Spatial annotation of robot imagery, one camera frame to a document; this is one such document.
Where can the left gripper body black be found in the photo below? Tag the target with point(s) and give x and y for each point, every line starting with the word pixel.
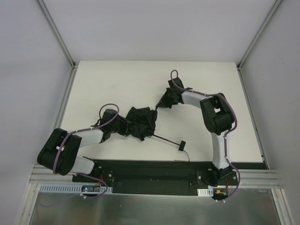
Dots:
pixel 127 128

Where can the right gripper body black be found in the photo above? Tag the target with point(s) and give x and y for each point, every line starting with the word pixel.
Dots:
pixel 166 99

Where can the black folding umbrella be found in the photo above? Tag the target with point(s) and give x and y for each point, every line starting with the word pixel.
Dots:
pixel 143 124

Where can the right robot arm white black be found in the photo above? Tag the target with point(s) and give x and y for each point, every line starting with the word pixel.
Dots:
pixel 218 118

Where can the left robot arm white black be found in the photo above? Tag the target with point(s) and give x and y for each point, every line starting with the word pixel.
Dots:
pixel 60 152

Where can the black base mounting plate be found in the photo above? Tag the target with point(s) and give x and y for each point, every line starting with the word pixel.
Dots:
pixel 156 177

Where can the left circuit board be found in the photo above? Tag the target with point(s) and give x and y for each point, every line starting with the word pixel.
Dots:
pixel 88 188

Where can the circuit board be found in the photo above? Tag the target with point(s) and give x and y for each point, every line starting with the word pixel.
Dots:
pixel 221 192
pixel 88 188

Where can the right circuit board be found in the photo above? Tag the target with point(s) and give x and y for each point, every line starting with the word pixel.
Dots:
pixel 221 192

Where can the left white cable duct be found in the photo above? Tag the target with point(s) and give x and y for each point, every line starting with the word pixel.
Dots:
pixel 72 189

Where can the white cable duct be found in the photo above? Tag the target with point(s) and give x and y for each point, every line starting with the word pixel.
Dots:
pixel 72 189
pixel 206 192

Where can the right white cable duct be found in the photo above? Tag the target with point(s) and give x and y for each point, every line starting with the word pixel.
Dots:
pixel 206 192

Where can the aluminium cross rail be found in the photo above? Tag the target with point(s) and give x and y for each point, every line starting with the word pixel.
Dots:
pixel 269 179

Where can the left aluminium frame post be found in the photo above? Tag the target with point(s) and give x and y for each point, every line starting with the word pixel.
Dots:
pixel 57 35

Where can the aluminium frame post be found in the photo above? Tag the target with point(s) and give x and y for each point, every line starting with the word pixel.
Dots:
pixel 57 35
pixel 266 21

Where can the right aluminium frame post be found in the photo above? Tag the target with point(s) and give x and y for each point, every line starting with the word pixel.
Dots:
pixel 266 21

